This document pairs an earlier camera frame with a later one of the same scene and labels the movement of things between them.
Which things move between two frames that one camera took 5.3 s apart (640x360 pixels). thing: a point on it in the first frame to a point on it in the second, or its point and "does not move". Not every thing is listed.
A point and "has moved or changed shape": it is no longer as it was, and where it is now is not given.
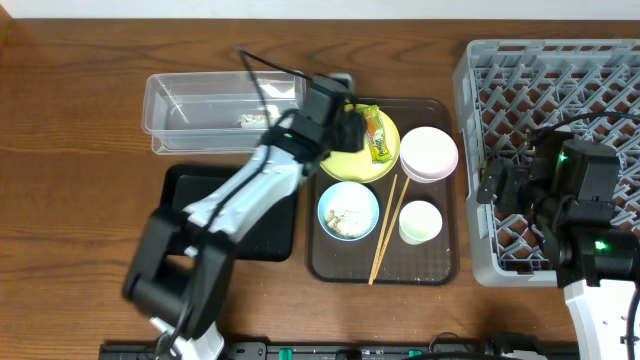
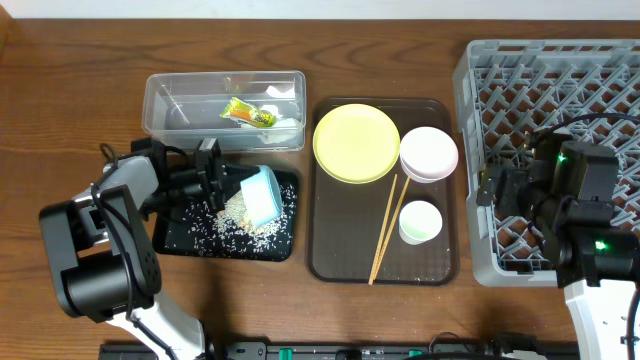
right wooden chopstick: (392, 228) does not move
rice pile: (351, 223) has moved or changed shape
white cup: (419, 222) does not move
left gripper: (353, 132) to (210, 173)
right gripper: (489, 182) does not move
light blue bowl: (348, 211) has moved or changed shape
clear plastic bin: (217, 112) does not move
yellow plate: (358, 166) does not move
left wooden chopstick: (384, 226) does not move
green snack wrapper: (379, 147) to (247, 113)
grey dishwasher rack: (505, 86) does not move
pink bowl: (428, 154) does not move
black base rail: (296, 350) does not move
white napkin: (262, 117) has moved or changed shape
